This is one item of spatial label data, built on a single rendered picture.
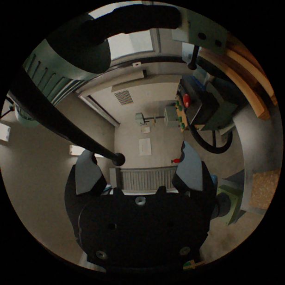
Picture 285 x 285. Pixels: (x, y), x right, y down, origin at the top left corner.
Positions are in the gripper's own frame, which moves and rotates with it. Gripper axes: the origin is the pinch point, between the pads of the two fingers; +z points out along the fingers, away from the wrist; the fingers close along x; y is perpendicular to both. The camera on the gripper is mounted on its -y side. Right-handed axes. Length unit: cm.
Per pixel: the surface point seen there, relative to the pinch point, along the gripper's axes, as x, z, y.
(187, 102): 10.0, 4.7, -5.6
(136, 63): -2, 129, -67
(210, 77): 15.2, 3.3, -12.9
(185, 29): 5.9, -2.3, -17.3
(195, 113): 11.6, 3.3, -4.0
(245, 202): 21.7, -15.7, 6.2
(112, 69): -42, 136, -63
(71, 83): -10.3, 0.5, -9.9
